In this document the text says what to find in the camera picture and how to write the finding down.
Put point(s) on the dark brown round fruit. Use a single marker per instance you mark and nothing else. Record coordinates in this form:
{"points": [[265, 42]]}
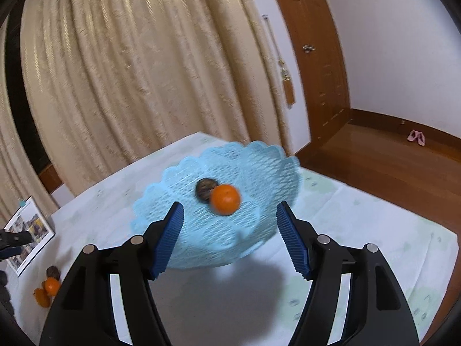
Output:
{"points": [[204, 187]]}

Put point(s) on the curtain tassel tieback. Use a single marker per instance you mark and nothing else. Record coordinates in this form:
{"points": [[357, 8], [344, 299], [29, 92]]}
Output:
{"points": [[285, 73]]}

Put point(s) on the beige curtain left panel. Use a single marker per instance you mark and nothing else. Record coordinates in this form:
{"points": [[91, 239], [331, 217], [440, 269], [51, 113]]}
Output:
{"points": [[18, 178]]}

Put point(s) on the brown wooden door frame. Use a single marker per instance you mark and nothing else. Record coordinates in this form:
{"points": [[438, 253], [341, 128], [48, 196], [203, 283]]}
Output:
{"points": [[321, 65]]}

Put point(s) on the dark avocado fruit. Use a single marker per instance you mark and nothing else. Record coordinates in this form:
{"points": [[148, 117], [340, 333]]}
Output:
{"points": [[53, 272]]}

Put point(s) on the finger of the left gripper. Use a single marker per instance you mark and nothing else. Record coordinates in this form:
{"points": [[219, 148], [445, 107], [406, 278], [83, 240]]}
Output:
{"points": [[10, 239]]}

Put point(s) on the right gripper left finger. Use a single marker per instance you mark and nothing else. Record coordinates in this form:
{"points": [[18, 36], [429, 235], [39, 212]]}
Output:
{"points": [[82, 311]]}

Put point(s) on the white green patterned bedsheet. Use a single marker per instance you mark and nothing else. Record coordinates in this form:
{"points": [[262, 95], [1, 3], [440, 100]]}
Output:
{"points": [[230, 280]]}

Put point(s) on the orange mandarin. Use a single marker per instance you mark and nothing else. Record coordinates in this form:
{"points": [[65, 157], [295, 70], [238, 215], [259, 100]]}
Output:
{"points": [[225, 199], [51, 286], [41, 297]]}

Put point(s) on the beige curtain panel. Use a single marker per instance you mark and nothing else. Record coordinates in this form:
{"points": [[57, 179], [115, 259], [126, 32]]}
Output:
{"points": [[18, 178], [111, 81]]}

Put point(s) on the pink slippers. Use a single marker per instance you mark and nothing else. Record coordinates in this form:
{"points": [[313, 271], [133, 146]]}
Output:
{"points": [[418, 137]]}

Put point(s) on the beige curtain right panel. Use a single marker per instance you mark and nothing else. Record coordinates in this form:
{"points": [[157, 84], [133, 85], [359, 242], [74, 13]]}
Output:
{"points": [[111, 81]]}

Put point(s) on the photo collage calendar board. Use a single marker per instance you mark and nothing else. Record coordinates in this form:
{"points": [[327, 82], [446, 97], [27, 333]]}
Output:
{"points": [[27, 218]]}

